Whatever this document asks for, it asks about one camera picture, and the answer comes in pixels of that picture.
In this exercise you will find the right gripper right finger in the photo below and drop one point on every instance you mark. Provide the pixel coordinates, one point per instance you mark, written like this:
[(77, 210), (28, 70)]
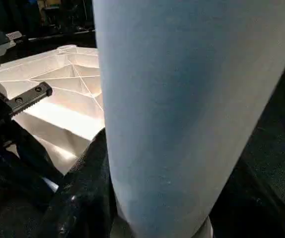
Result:
[(251, 208)]

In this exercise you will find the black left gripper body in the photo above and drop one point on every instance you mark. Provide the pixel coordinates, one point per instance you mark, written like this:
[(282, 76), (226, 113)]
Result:
[(13, 106)]

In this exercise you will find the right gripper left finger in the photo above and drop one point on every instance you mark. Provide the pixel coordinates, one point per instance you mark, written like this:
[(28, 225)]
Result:
[(83, 198)]

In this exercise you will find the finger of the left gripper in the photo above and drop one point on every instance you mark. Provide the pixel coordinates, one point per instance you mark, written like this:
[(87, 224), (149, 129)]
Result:
[(35, 153)]

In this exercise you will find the white plastic table top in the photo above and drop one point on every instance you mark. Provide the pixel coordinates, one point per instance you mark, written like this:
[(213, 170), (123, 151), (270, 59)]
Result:
[(58, 114)]

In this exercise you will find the white plastic table leg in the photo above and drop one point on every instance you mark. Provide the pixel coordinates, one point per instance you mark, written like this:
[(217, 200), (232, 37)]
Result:
[(192, 99)]

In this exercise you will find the black work surface mat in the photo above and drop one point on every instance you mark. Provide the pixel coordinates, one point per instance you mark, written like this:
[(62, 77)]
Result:
[(281, 148)]

